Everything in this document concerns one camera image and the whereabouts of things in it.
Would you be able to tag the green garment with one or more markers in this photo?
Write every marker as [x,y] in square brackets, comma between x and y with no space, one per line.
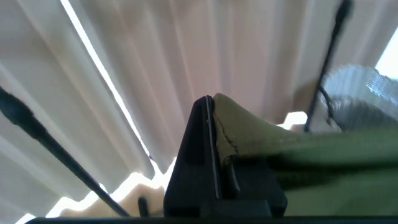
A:
[280,140]

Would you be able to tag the black clothes rack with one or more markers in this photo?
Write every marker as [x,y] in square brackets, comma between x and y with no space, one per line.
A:
[62,155]

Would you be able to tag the white laundry basket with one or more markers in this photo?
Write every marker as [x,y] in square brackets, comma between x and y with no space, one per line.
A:
[363,93]

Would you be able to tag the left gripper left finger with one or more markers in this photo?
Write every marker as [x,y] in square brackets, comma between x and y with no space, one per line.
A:
[192,174]

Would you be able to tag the beige curtain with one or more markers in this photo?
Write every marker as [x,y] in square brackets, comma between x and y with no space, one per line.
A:
[186,46]

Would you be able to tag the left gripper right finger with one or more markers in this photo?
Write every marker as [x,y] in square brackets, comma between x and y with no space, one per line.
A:
[258,186]

